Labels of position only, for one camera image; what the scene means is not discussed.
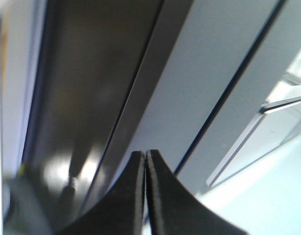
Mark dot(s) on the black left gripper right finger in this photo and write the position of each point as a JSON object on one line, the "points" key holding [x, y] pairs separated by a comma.
{"points": [[175, 211]]}

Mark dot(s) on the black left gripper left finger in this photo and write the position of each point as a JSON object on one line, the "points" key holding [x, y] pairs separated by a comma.
{"points": [[120, 211]]}

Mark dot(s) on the fridge door with shelves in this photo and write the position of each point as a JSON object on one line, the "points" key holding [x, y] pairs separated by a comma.
{"points": [[184, 77]]}

